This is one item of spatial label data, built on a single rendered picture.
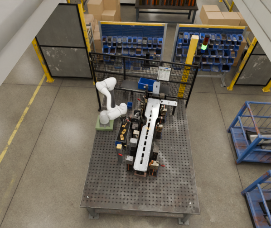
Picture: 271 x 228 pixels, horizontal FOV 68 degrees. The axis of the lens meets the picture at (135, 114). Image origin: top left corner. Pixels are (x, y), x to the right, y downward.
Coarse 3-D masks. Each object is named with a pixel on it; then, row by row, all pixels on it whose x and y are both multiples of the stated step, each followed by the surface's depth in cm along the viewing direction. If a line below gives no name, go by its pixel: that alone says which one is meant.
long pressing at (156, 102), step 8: (152, 104) 347; (152, 112) 336; (152, 120) 325; (144, 128) 314; (152, 128) 314; (144, 136) 305; (152, 136) 306; (144, 152) 287; (136, 160) 280; (144, 160) 280; (136, 168) 272; (144, 168) 272
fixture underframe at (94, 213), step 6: (90, 210) 298; (96, 210) 309; (102, 210) 309; (108, 210) 309; (114, 210) 309; (120, 210) 310; (126, 210) 310; (90, 216) 324; (96, 216) 323; (156, 216) 308; (162, 216) 306; (168, 216) 305; (174, 216) 305; (180, 216) 305; (186, 216) 294; (180, 222) 319; (186, 222) 320
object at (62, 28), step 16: (64, 16) 394; (80, 16) 389; (48, 32) 423; (64, 32) 420; (80, 32) 418; (48, 48) 455; (64, 48) 452; (80, 48) 449; (48, 64) 490; (64, 64) 486; (80, 64) 485
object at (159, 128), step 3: (159, 126) 312; (162, 126) 312; (156, 129) 319; (159, 129) 317; (162, 129) 317; (159, 132) 323; (156, 135) 331; (159, 135) 329; (156, 138) 337; (159, 138) 336
